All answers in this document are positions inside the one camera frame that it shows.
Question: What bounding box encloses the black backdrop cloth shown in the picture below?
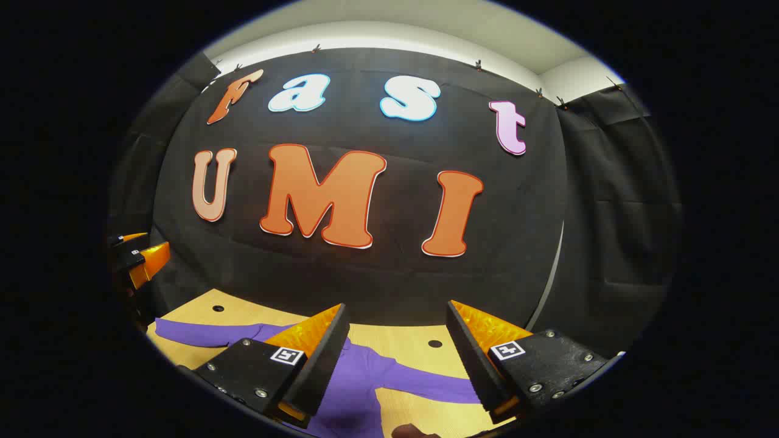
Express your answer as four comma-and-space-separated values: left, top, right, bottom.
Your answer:
108, 47, 682, 360

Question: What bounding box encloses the purple knit cardigan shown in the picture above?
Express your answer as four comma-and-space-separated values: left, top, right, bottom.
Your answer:
155, 318, 481, 438

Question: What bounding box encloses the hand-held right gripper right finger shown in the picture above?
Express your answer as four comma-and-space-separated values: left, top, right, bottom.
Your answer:
446, 300, 609, 425

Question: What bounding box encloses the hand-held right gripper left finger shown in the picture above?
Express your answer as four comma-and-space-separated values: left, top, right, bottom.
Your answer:
194, 303, 351, 429

